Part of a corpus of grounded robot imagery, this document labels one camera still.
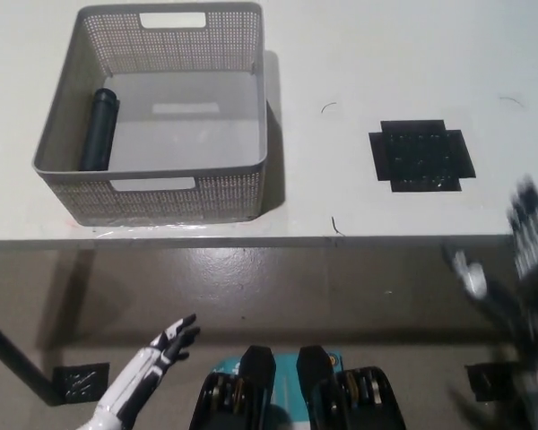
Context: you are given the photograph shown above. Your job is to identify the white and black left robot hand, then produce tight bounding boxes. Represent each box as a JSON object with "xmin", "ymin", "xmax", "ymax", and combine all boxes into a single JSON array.
[{"xmin": 93, "ymin": 313, "xmax": 202, "ymax": 422}]

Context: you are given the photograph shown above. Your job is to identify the black cylindrical electric screwdriver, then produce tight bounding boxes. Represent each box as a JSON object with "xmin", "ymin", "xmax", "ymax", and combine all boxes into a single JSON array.
[{"xmin": 78, "ymin": 88, "xmax": 121, "ymax": 172}]

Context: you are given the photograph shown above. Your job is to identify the black robot legs with teal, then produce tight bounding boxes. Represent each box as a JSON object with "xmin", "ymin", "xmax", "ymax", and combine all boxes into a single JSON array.
[{"xmin": 188, "ymin": 343, "xmax": 407, "ymax": 430}]

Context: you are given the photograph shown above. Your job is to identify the black metal table leg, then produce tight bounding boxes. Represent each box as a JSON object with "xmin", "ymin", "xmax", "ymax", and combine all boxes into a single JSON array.
[{"xmin": 0, "ymin": 311, "xmax": 57, "ymax": 407}]

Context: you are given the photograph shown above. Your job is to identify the clear adhesive tape strip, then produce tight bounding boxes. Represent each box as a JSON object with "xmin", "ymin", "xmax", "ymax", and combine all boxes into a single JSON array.
[{"xmin": 89, "ymin": 219, "xmax": 252, "ymax": 237}]

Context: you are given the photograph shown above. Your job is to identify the grey perforated plastic basket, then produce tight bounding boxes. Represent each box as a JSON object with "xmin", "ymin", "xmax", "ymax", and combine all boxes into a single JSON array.
[{"xmin": 31, "ymin": 2, "xmax": 270, "ymax": 225}]

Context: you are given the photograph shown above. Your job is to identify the black tape screwdriver stand patch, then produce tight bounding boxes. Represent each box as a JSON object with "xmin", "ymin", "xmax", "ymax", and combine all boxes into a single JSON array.
[{"xmin": 368, "ymin": 118, "xmax": 477, "ymax": 194}]

